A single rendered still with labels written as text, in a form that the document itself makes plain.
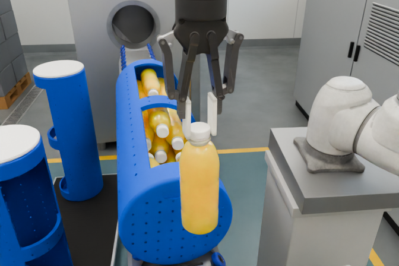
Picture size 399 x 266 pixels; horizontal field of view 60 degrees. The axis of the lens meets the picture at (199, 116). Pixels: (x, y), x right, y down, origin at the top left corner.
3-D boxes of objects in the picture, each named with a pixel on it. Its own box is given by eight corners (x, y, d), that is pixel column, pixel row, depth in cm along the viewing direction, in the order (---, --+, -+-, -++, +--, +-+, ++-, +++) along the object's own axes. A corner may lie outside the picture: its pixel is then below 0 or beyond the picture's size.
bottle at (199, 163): (223, 226, 67) (226, 143, 59) (189, 237, 65) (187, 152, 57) (208, 203, 73) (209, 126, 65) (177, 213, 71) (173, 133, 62)
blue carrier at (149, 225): (176, 114, 170) (179, 59, 158) (225, 259, 95) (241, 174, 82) (116, 116, 164) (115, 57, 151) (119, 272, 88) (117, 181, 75)
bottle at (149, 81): (146, 65, 151) (150, 82, 135) (160, 73, 154) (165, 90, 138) (137, 78, 153) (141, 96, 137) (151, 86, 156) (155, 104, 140)
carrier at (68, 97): (89, 170, 261) (53, 188, 242) (69, 58, 220) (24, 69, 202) (111, 187, 244) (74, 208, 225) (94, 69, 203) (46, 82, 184)
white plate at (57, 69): (68, 57, 219) (69, 59, 220) (24, 67, 201) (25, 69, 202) (92, 67, 202) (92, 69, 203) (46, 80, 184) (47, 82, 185)
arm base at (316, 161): (338, 132, 127) (341, 119, 124) (366, 172, 108) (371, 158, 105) (288, 133, 126) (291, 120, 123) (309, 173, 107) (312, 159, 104)
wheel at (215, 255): (214, 247, 92) (208, 252, 92) (219, 261, 88) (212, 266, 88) (224, 255, 94) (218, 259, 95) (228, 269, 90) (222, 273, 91)
